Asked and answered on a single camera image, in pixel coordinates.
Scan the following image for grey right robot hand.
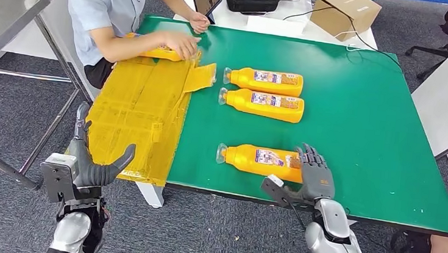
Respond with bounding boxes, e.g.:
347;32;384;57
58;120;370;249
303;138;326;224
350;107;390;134
291;143;340;203

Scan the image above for person's left hand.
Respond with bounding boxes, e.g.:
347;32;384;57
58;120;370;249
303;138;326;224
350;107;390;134
188;11;212;36

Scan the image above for person's right hand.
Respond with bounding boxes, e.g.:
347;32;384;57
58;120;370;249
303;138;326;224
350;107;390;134
161;30;203;62

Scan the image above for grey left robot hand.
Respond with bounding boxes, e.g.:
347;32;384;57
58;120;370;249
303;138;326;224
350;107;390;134
63;101;141;194

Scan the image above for orange detergent bottle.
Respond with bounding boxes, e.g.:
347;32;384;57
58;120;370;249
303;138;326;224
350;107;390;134
214;141;307;185
124;32;201;64
222;65;305;99
216;86;307;125

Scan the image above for white desk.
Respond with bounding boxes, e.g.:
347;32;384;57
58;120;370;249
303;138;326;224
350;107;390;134
171;0;383;51

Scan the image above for yellow taped cardboard sheet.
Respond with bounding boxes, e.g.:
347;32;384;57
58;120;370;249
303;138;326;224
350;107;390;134
80;38;219;191

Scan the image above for brown cardboard box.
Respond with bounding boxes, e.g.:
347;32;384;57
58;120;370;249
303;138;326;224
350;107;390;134
308;0;383;45

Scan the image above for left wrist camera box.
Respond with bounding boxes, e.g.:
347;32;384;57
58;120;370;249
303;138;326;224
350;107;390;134
37;151;81;207

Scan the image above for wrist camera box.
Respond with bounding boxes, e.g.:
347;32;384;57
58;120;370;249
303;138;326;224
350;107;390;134
258;174;319;212
37;151;81;207

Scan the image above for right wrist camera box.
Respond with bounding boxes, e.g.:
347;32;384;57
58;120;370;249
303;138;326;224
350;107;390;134
258;174;319;212

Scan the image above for white cable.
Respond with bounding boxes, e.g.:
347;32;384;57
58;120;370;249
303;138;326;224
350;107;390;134
333;28;364;53

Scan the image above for black cable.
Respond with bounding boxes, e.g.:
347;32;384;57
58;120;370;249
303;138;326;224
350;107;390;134
279;1;409;73

